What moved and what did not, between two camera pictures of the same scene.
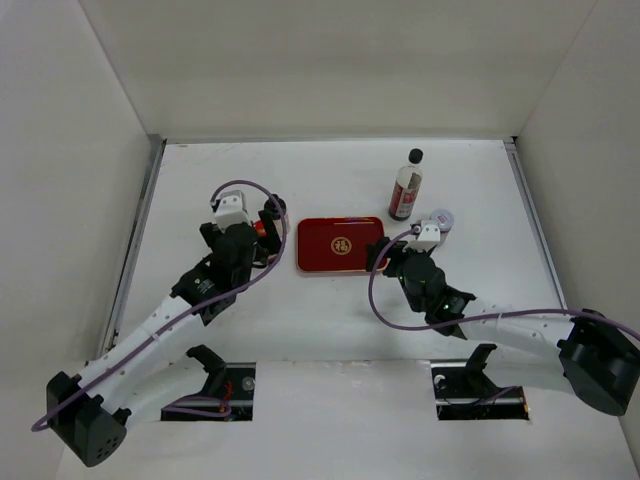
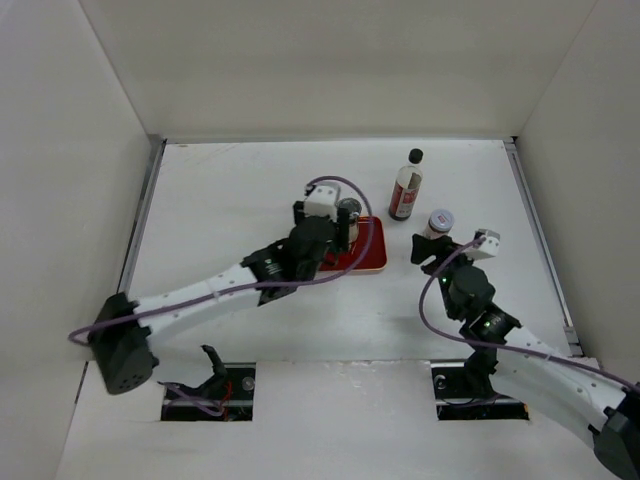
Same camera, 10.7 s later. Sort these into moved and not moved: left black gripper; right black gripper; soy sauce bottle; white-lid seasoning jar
Moved: right black gripper; left black gripper
Not moved: soy sauce bottle; white-lid seasoning jar
